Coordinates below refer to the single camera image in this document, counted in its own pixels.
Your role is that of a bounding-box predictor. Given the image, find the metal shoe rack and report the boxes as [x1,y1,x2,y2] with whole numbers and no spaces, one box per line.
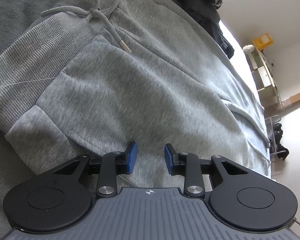
[265,115,289,161]

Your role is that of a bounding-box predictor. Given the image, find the white wooden desk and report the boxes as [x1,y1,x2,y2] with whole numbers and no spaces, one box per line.
[245,44,287,110]

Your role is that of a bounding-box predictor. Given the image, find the black shoes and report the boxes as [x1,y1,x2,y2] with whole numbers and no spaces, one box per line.
[269,122,289,161]

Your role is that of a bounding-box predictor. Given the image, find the grey sweatpants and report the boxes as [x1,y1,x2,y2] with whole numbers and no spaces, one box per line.
[0,0,270,187]

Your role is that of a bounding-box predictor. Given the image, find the dark clothes pile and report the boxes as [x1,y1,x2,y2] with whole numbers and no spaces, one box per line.
[174,0,235,59]

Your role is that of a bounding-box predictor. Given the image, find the yellow box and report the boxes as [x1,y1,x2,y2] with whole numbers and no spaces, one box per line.
[253,33,274,51]

